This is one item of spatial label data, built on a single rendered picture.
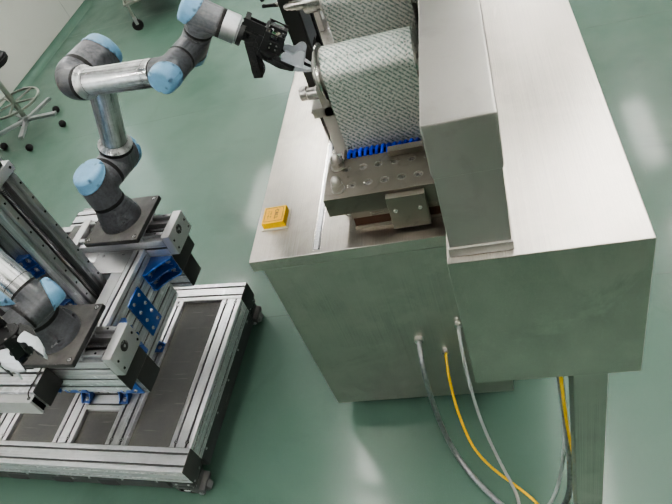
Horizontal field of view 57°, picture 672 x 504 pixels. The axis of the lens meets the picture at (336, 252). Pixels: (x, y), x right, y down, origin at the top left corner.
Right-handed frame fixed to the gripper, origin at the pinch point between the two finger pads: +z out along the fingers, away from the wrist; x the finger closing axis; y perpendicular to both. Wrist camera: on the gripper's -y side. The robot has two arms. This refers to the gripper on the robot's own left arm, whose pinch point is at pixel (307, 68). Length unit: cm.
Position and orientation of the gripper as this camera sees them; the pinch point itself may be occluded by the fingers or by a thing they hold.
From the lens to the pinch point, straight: 171.6
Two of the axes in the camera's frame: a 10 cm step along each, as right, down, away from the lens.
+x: 0.8, -7.4, 6.7
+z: 9.1, 3.3, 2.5
